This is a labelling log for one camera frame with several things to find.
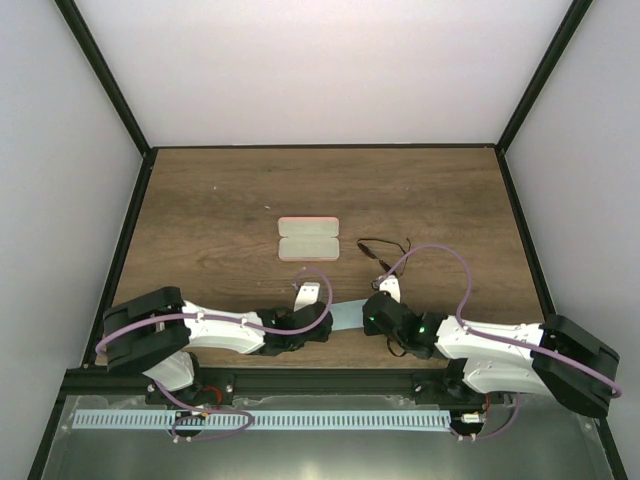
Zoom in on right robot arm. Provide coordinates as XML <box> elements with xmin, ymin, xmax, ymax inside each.
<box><xmin>362</xmin><ymin>292</ymin><xmax>620</xmax><ymax>418</ymax></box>

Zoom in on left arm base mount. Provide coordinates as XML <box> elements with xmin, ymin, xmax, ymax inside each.
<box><xmin>144</xmin><ymin>368</ymin><xmax>235</xmax><ymax>407</ymax></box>

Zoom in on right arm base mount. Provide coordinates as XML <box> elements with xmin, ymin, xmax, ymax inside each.
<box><xmin>410</xmin><ymin>369</ymin><xmax>486</xmax><ymax>409</ymax></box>

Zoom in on light blue cleaning cloth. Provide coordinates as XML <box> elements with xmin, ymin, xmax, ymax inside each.
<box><xmin>330</xmin><ymin>299</ymin><xmax>366</xmax><ymax>331</ymax></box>

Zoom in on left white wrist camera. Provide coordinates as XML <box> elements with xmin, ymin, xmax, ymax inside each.
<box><xmin>293</xmin><ymin>282</ymin><xmax>321</xmax><ymax>312</ymax></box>

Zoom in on black aluminium frame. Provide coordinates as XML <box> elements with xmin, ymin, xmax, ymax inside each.
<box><xmin>29</xmin><ymin>0</ymin><xmax>629</xmax><ymax>480</ymax></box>

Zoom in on black sunglasses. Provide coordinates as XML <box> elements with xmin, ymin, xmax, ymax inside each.
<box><xmin>356</xmin><ymin>237</ymin><xmax>411</xmax><ymax>277</ymax></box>

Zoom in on purple cable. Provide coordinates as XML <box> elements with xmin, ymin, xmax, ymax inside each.
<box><xmin>382</xmin><ymin>243</ymin><xmax>624</xmax><ymax>441</ymax></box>
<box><xmin>94</xmin><ymin>267</ymin><xmax>335</xmax><ymax>444</ymax></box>

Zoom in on pink glasses case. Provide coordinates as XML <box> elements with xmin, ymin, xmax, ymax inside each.
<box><xmin>277</xmin><ymin>217</ymin><xmax>340</xmax><ymax>262</ymax></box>

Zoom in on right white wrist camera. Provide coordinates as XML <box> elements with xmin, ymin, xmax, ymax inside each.
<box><xmin>372</xmin><ymin>275</ymin><xmax>401</xmax><ymax>303</ymax></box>

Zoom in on grey metal front plate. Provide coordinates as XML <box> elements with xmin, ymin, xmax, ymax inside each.
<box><xmin>34</xmin><ymin>396</ymin><xmax>613</xmax><ymax>479</ymax></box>

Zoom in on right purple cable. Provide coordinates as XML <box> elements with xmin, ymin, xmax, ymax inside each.
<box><xmin>382</xmin><ymin>243</ymin><xmax>624</xmax><ymax>441</ymax></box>

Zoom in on light blue slotted strip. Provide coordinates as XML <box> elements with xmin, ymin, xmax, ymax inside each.
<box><xmin>72</xmin><ymin>409</ymin><xmax>451</xmax><ymax>432</ymax></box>

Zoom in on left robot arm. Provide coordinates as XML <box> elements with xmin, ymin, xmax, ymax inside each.
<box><xmin>96</xmin><ymin>282</ymin><xmax>333</xmax><ymax>404</ymax></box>

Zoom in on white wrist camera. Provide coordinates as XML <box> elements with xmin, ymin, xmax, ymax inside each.
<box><xmin>372</xmin><ymin>275</ymin><xmax>401</xmax><ymax>303</ymax></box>
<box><xmin>293</xmin><ymin>282</ymin><xmax>321</xmax><ymax>312</ymax></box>

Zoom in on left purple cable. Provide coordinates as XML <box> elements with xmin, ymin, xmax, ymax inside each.
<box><xmin>94</xmin><ymin>267</ymin><xmax>335</xmax><ymax>444</ymax></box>

